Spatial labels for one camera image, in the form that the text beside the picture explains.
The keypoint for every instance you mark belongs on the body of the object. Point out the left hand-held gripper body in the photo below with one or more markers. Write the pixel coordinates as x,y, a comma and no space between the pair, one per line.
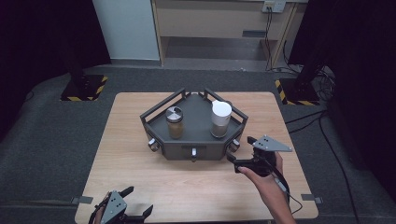
113,207

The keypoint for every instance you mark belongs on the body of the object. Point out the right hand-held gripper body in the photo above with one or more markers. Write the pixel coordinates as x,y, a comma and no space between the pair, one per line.
270,144

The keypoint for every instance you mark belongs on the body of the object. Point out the glass jar with white lid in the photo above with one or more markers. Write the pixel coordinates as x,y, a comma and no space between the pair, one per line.
221,118

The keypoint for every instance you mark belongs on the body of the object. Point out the black corner rack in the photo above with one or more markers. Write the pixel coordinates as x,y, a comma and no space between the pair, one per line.
196,121

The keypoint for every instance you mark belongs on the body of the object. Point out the glass jar with metal lid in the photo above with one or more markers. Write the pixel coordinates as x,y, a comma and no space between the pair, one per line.
175,124

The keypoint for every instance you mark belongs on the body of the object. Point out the person's left hand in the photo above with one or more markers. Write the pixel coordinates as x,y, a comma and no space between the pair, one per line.
98,216

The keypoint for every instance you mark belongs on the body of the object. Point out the person's right hand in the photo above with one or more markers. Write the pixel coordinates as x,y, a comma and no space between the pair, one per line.
267,183

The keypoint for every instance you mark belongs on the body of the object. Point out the striped stand base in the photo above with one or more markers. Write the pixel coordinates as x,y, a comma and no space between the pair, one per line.
91,88
303,95

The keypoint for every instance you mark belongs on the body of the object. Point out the black stand pole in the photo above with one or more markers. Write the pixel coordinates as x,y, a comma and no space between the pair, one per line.
309,70
77,68

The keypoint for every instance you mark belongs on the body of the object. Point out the grey cabinet label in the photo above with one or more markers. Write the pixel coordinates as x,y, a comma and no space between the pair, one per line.
254,33

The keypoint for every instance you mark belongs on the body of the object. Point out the black curtain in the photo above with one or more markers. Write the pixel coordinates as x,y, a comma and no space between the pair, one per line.
40,46
361,77

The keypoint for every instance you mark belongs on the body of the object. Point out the beige wooden cabinet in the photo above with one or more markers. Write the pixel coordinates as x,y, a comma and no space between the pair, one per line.
211,21

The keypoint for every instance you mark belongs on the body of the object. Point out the white panel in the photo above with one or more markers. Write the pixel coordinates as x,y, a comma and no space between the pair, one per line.
127,28

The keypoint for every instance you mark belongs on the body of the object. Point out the grey table bracket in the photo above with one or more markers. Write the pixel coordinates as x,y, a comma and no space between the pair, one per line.
311,198
82,200

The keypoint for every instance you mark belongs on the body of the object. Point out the white wall socket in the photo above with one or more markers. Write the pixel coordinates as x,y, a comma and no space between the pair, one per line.
274,5

